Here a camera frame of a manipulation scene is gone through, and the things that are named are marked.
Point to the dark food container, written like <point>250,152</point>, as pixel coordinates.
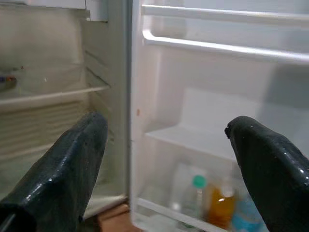
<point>7,83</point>

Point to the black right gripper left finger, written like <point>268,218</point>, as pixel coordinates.
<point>55,183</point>

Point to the clear bottle with teal cap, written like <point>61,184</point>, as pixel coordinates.
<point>196,191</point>

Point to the blue labelled bottle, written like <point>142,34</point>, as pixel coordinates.
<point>243,217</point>

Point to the silver fridge door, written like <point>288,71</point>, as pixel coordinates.
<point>205,96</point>

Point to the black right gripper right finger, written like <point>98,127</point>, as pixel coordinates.
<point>275,178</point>

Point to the white door shelf rail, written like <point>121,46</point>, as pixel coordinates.
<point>217,47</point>
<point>217,13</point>

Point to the orange drink bottle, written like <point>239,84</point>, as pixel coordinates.
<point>220,205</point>

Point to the small silver fridge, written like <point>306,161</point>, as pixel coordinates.
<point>60,48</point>

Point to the white fridge shelf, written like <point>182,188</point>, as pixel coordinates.
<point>48,95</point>

